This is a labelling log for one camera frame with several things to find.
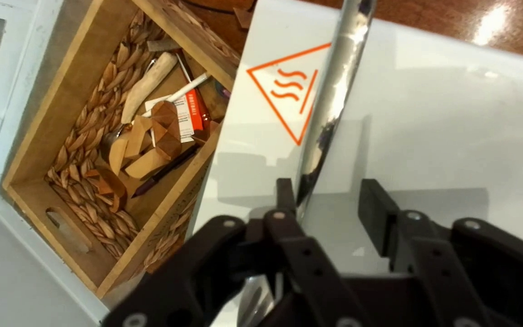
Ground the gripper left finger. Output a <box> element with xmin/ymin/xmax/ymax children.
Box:
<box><xmin>102</xmin><ymin>178</ymin><xmax>363</xmax><ymax>327</ymax></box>

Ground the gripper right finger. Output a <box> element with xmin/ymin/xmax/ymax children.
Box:
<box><xmin>358</xmin><ymin>179</ymin><xmax>523</xmax><ymax>327</ymax></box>

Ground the white oven with orange triangle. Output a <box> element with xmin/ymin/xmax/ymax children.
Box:
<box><xmin>188</xmin><ymin>0</ymin><xmax>523</xmax><ymax>327</ymax></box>

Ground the silver metal spoon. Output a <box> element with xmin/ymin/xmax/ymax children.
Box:
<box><xmin>237</xmin><ymin>0</ymin><xmax>378</xmax><ymax>327</ymax></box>

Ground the dark purple pen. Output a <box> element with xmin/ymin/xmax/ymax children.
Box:
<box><xmin>132</xmin><ymin>144</ymin><xmax>201</xmax><ymax>198</ymax></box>

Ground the brown wooden block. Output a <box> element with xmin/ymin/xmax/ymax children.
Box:
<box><xmin>84</xmin><ymin>165</ymin><xmax>128</xmax><ymax>213</ymax></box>

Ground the heap of wooden puzzle pieces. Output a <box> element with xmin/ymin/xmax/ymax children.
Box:
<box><xmin>106</xmin><ymin>101</ymin><xmax>185</xmax><ymax>180</ymax></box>

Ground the orange and white packet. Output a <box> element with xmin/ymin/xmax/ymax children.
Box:
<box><xmin>173</xmin><ymin>88</ymin><xmax>207</xmax><ymax>142</ymax></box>

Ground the white pen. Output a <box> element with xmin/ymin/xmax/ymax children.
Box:
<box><xmin>143</xmin><ymin>72</ymin><xmax>211</xmax><ymax>115</ymax></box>

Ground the pale antler-shaped stick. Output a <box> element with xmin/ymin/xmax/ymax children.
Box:
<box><xmin>120</xmin><ymin>51</ymin><xmax>179</xmax><ymax>124</ymax></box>

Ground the wooden crate with woven sides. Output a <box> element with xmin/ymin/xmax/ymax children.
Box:
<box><xmin>0</xmin><ymin>0</ymin><xmax>242</xmax><ymax>300</ymax></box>

